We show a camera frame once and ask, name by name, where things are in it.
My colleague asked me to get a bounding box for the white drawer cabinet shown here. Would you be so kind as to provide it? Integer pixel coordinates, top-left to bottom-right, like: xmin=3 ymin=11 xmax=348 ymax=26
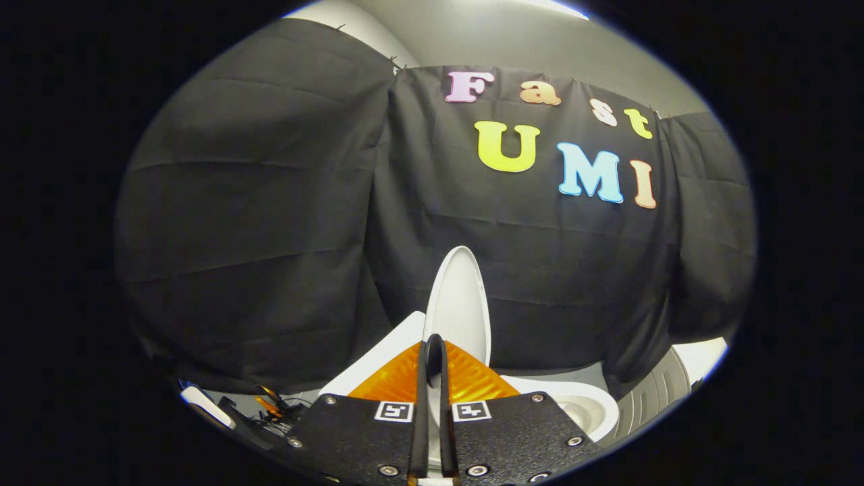
xmin=594 ymin=337 xmax=730 ymax=450

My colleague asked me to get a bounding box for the white toilet lid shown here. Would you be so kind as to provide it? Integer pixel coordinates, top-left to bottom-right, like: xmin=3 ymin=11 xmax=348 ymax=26
xmin=422 ymin=246 xmax=492 ymax=369

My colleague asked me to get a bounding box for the white toilet tank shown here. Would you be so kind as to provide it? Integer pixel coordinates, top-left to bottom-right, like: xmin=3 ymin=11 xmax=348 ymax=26
xmin=317 ymin=310 xmax=427 ymax=399

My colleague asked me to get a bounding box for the black backdrop cloth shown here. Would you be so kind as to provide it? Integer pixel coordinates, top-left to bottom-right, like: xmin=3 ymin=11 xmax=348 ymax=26
xmin=113 ymin=17 xmax=757 ymax=396

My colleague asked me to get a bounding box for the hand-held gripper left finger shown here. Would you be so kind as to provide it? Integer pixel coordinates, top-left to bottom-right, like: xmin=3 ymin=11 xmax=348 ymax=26
xmin=269 ymin=333 xmax=434 ymax=485

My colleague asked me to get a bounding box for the orange black tool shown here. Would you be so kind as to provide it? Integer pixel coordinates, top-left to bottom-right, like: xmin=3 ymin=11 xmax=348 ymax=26
xmin=251 ymin=385 xmax=304 ymax=426

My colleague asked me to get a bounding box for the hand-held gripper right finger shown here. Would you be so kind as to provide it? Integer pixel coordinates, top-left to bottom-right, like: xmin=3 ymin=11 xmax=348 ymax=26
xmin=432 ymin=333 xmax=603 ymax=485

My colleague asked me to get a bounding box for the white blue device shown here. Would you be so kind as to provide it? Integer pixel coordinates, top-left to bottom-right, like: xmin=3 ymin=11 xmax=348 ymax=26
xmin=179 ymin=381 xmax=238 ymax=431

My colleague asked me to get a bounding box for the white toilet bowl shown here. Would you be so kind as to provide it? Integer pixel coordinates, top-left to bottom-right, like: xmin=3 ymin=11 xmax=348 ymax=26
xmin=503 ymin=375 xmax=620 ymax=443

